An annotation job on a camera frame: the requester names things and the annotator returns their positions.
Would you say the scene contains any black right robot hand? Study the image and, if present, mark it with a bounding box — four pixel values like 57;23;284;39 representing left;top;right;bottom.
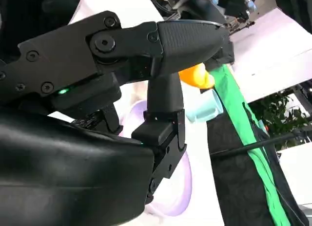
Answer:
0;10;227;226

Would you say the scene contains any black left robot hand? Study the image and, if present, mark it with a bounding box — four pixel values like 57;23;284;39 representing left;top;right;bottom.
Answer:
207;22;235;66

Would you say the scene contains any orange and white bread roll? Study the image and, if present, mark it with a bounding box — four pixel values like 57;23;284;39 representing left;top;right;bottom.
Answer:
178;64;215;90

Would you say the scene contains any pale green mug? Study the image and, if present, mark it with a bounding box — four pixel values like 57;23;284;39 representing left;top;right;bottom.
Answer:
186;89;224;123

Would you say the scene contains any green plant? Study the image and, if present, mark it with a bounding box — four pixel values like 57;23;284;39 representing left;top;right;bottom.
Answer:
247;89;312;149

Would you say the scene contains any green cloth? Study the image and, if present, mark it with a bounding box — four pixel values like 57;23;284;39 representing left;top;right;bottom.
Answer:
214;64;297;226

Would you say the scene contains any lilac plate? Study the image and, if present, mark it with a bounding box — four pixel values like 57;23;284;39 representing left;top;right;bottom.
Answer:
121;99;194;217

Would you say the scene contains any black cloth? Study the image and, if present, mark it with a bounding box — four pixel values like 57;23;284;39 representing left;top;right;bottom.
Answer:
207;62;310;226

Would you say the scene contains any black cable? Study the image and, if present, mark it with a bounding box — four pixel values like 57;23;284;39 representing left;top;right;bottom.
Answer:
210;131;312;159

